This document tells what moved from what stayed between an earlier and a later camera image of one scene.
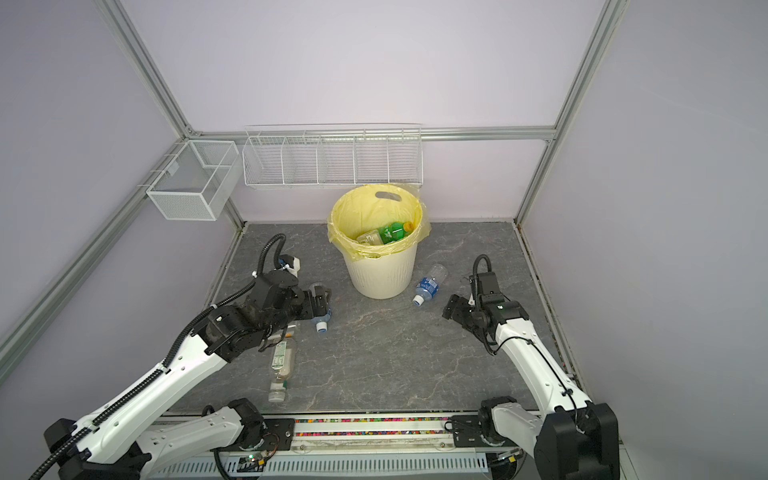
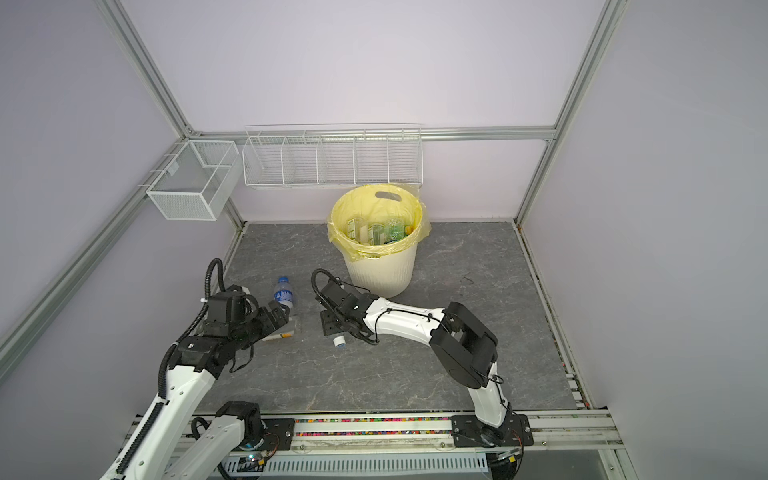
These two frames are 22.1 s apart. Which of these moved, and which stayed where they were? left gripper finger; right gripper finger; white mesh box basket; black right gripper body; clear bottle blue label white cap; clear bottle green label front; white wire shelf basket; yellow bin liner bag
Moved: right gripper finger; clear bottle blue label white cap; black right gripper body; left gripper finger; clear bottle green label front
Stayed: white mesh box basket; white wire shelf basket; yellow bin liner bag
